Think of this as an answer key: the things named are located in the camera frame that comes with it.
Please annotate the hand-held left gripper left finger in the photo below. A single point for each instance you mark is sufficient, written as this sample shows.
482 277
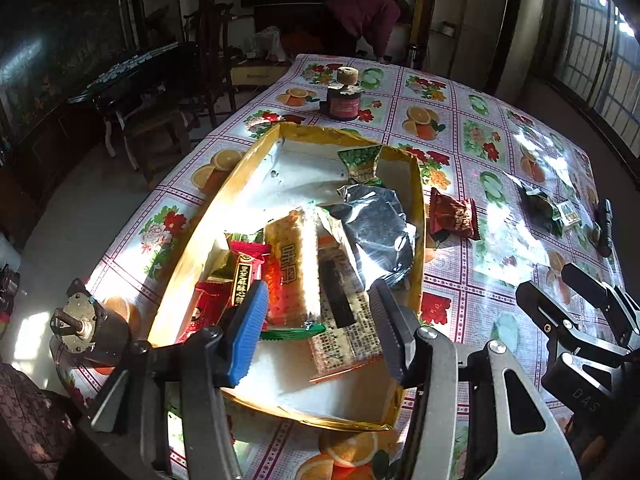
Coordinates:
247 330

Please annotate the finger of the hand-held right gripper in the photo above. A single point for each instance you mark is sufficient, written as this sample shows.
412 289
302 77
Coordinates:
540 307
595 290

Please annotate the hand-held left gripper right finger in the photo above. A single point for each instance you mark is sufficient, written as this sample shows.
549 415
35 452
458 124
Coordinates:
395 335

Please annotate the small red snack packet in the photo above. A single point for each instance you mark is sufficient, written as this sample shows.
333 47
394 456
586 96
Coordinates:
247 272

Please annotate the cracker packet green ends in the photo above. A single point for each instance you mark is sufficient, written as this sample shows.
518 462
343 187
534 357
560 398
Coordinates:
295 270

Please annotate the pile of green silver packets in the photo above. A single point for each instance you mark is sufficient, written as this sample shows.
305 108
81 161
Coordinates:
375 230

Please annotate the yellow cardboard box tray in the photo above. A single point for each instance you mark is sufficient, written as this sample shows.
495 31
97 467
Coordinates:
300 172

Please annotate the red snack packet white figure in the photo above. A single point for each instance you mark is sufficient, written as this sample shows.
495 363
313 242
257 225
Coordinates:
207 310

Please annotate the clear cracker packet orange edge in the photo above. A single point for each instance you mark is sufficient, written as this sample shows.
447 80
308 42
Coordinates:
345 347

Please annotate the black flashlight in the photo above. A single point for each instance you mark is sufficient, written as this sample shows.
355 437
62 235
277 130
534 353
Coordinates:
605 230

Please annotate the fruit flower printed tablecloth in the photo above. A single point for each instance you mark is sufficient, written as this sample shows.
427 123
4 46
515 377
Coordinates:
465 285

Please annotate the small white green packet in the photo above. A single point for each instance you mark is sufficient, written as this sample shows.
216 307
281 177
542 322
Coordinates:
570 214

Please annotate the dark green snack packet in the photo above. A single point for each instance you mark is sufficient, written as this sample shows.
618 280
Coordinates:
537 207

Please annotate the dark red snack packet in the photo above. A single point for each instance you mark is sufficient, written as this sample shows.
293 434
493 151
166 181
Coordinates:
455 215

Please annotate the black electric motor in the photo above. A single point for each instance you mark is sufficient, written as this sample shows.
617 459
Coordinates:
100 340

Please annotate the wooden stool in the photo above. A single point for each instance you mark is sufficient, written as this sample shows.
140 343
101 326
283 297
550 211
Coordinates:
155 135

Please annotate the dark patterned cloth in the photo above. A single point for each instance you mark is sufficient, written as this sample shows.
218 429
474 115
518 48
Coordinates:
30 415

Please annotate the dark jar red label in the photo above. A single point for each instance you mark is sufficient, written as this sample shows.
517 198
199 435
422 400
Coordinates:
344 106

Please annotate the window with grille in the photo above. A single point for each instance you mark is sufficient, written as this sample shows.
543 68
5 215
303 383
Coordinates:
600 50

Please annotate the flat cardboard box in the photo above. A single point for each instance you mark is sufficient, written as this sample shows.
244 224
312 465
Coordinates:
257 74

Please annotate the tan round cork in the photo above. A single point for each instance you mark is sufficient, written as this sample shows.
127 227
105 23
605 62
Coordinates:
346 76

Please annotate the dark wooden chair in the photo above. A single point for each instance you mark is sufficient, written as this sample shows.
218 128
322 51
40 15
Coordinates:
210 60

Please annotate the dark glass top table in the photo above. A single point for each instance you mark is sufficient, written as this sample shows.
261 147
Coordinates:
130 75

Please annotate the white plastic bag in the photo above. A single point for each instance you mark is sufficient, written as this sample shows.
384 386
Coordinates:
271 44

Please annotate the yellow wooden post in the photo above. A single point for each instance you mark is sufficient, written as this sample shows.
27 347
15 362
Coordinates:
425 10

